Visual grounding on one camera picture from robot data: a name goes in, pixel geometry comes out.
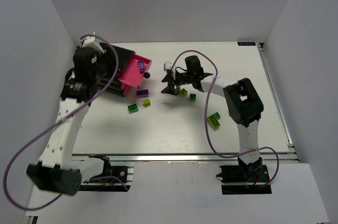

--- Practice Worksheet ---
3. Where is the purple lego brick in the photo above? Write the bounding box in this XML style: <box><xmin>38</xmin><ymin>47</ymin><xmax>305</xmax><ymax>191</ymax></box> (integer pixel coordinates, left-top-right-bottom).
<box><xmin>136</xmin><ymin>89</ymin><xmax>149</xmax><ymax>98</ymax></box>

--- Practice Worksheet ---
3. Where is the purple lego plate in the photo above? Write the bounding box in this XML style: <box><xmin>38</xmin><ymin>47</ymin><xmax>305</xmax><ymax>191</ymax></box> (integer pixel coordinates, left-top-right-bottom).
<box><xmin>137</xmin><ymin>60</ymin><xmax>146</xmax><ymax>73</ymax></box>

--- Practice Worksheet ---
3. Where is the black pink drawer organizer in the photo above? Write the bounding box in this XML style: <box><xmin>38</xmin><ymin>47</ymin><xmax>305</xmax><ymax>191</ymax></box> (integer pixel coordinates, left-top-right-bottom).
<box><xmin>106</xmin><ymin>45</ymin><xmax>152</xmax><ymax>97</ymax></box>

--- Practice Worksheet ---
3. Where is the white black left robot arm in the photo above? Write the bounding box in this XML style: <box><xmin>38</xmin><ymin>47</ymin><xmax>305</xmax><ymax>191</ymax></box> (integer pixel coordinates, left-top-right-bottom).
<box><xmin>26</xmin><ymin>33</ymin><xmax>119</xmax><ymax>195</ymax></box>

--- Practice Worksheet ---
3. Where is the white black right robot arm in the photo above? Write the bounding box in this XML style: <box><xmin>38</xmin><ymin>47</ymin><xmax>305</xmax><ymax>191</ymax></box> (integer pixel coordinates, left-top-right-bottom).
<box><xmin>161</xmin><ymin>55</ymin><xmax>264</xmax><ymax>182</ymax></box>

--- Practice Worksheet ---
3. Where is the lime hollow lego brick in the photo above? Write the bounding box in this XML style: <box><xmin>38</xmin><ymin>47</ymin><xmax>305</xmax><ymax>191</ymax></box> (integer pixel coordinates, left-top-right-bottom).
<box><xmin>179</xmin><ymin>89</ymin><xmax>187</xmax><ymax>97</ymax></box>

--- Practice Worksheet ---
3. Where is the green hollow lego brick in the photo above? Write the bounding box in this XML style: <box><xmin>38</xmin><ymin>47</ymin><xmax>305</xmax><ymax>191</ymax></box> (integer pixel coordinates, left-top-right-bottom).
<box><xmin>189</xmin><ymin>94</ymin><xmax>196</xmax><ymax>101</ymax></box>

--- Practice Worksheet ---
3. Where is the lime 2x2 lego brick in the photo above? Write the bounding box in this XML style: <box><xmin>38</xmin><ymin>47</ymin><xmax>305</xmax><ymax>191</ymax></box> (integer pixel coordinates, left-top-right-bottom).
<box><xmin>143</xmin><ymin>98</ymin><xmax>151</xmax><ymax>107</ymax></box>

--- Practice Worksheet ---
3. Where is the green 2x3 lego brick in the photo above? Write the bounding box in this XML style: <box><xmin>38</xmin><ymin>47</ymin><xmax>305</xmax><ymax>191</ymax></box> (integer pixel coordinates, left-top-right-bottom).
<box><xmin>127</xmin><ymin>103</ymin><xmax>139</xmax><ymax>114</ymax></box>

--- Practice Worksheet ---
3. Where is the lime long lego brick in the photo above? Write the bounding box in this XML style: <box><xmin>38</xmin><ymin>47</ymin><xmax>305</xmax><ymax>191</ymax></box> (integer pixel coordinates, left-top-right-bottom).
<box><xmin>207</xmin><ymin>115</ymin><xmax>220</xmax><ymax>130</ymax></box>

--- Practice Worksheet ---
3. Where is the green lego under lime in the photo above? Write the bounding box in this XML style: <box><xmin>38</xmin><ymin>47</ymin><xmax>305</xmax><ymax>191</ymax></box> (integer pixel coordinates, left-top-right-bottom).
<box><xmin>213</xmin><ymin>112</ymin><xmax>221</xmax><ymax>120</ymax></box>

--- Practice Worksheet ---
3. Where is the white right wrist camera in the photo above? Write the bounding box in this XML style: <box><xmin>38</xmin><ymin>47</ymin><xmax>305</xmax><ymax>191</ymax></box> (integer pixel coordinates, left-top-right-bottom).
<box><xmin>164</xmin><ymin>61</ymin><xmax>173</xmax><ymax>72</ymax></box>

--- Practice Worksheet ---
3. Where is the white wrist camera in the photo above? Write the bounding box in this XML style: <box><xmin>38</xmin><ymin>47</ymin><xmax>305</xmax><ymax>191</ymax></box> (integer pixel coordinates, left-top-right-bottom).
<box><xmin>80</xmin><ymin>35</ymin><xmax>100</xmax><ymax>49</ymax></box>
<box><xmin>164</xmin><ymin>61</ymin><xmax>173</xmax><ymax>72</ymax></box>

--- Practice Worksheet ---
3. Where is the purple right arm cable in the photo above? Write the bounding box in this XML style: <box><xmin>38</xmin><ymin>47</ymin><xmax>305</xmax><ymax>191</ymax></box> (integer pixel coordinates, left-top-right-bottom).
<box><xmin>173</xmin><ymin>50</ymin><xmax>280</xmax><ymax>186</ymax></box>

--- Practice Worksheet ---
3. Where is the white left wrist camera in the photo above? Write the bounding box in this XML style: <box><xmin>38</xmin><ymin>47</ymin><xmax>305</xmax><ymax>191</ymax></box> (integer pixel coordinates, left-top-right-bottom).
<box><xmin>80</xmin><ymin>35</ymin><xmax>100</xmax><ymax>49</ymax></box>

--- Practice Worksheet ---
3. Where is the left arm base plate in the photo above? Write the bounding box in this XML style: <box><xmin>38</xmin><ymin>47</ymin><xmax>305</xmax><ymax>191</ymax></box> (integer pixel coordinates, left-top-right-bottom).
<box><xmin>76</xmin><ymin>155</ymin><xmax>134</xmax><ymax>192</ymax></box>

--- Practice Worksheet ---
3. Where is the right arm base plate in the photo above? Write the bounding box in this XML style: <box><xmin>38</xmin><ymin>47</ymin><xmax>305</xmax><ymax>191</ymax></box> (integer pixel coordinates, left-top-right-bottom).
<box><xmin>216</xmin><ymin>165</ymin><xmax>272</xmax><ymax>195</ymax></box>

